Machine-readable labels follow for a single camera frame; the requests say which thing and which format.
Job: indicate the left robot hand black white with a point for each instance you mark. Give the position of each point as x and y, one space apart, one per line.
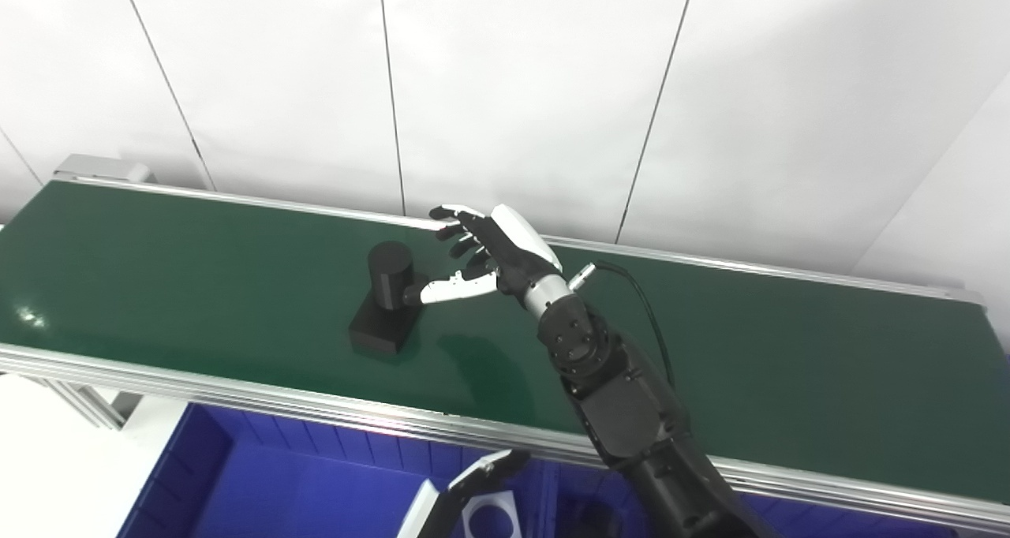
442 506

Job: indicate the aluminium conveyor support leg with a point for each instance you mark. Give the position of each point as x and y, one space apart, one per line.
87 404

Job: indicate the black cylinder block part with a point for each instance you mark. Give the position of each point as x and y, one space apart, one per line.
387 301

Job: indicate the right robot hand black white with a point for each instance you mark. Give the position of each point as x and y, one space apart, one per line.
513 250

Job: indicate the green conveyor belt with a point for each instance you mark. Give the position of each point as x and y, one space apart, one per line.
197 285
237 392

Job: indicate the blue plastic bin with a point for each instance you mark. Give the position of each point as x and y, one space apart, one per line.
828 522
276 491

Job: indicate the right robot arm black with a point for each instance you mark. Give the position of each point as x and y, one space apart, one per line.
623 404

